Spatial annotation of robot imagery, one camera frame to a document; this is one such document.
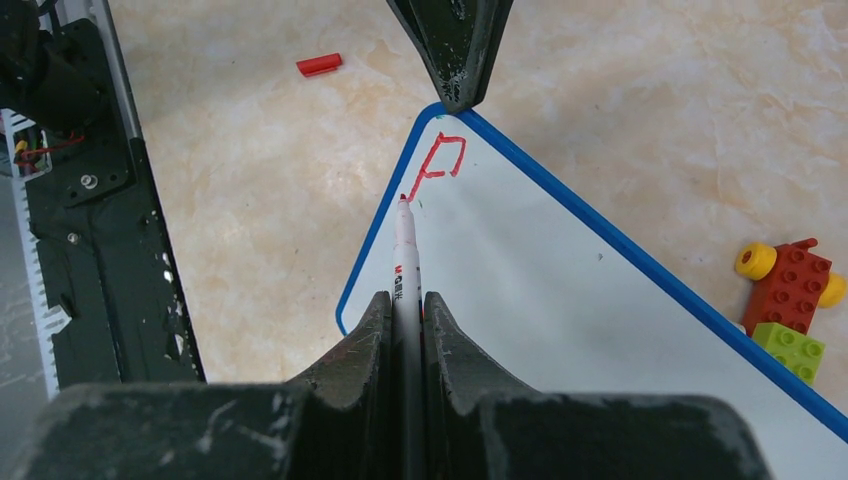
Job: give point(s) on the red marker cap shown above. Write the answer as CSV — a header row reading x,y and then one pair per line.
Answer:
x,y
319,65

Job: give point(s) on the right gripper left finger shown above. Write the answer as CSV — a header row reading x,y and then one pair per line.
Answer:
x,y
332,421

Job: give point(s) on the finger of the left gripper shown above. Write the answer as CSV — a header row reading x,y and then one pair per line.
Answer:
x,y
489,18
436,29

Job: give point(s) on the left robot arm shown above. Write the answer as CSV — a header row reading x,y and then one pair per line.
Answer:
x,y
39,83

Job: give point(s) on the blue framed whiteboard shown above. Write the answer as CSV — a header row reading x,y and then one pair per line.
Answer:
x,y
565,301

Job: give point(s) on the white whiteboard marker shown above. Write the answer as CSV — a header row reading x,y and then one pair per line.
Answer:
x,y
407,313

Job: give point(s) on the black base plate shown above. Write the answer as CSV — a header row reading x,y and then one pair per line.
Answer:
x,y
116,309

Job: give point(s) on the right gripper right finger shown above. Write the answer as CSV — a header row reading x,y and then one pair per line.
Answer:
x,y
484,423

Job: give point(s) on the colourful toy brick vehicle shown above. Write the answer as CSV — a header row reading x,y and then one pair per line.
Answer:
x,y
790,283

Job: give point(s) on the white slotted cable duct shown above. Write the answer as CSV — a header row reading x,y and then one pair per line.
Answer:
x,y
33,265

